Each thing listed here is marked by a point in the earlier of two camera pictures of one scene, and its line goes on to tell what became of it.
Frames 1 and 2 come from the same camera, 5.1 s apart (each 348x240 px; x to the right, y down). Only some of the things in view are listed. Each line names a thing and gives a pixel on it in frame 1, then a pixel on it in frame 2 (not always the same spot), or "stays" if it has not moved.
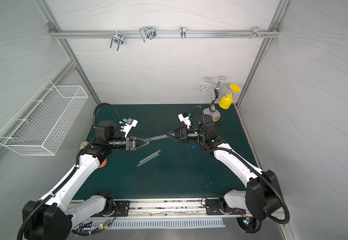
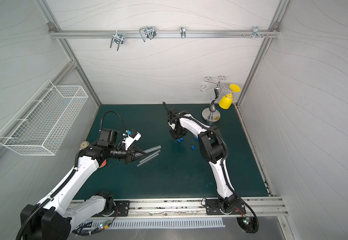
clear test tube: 158,151 stays
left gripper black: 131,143 → 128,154
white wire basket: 40,126 stays
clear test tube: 157,138 → 153,149
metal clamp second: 149,32 stays
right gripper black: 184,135 → 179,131
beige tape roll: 84,144 stays
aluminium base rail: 172,208 stays
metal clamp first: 117,37 stays
